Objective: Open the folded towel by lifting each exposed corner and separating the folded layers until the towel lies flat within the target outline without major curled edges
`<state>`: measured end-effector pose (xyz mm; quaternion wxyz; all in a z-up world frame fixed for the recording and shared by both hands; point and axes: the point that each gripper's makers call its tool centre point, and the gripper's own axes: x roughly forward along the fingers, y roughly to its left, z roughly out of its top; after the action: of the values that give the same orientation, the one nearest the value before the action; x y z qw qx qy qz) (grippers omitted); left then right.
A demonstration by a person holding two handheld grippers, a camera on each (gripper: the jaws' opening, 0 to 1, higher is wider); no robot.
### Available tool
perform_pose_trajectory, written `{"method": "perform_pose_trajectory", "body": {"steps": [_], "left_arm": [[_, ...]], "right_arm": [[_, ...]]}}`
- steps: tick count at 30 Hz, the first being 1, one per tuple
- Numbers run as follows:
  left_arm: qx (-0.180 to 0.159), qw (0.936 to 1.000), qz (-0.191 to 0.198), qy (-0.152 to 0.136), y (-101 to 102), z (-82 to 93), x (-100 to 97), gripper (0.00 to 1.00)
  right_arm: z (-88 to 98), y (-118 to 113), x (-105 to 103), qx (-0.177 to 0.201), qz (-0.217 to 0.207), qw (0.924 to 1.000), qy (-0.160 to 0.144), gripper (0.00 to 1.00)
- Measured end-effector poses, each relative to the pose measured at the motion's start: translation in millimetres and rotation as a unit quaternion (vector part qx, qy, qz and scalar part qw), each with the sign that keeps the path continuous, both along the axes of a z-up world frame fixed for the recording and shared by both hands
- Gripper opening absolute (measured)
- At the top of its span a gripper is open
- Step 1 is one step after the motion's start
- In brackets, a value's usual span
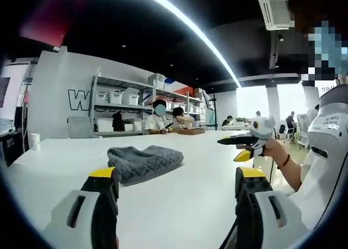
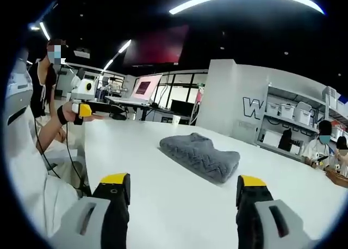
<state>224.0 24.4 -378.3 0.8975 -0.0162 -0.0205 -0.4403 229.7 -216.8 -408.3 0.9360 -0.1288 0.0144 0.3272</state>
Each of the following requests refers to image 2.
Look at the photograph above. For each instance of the grey towel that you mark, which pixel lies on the grey towel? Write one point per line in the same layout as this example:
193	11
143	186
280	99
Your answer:
202	156

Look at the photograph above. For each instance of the white flat box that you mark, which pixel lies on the white flat box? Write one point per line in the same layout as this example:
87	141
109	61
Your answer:
272	139

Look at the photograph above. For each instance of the person's left hand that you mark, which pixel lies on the person's left hand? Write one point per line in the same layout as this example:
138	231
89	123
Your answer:
68	114

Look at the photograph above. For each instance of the white workbench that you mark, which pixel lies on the white workbench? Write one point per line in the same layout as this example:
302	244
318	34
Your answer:
126	100

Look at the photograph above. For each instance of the white rounded machine casing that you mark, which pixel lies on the white rounded machine casing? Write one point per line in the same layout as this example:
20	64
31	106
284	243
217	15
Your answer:
19	91

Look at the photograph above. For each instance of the pink lit monitor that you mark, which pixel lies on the pink lit monitor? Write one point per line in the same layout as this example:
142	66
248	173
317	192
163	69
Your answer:
145	87

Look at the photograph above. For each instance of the operator in white coat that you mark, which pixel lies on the operator in white coat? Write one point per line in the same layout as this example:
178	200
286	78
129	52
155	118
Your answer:
35	183

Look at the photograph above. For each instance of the white paper cup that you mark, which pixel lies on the white paper cup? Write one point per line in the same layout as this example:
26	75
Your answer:
176	120

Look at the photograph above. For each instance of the black monitor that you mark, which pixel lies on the black monitor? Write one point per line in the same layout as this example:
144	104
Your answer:
181	107

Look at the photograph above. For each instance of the dark red hanging screen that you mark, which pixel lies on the dark red hanging screen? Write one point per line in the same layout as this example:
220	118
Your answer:
157	46

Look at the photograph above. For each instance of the white storage box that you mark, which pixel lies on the white storage box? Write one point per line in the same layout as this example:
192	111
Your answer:
286	111
302	114
273	109

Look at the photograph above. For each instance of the metal shelf rack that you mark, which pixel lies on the metal shelf rack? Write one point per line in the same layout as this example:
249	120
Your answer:
316	107

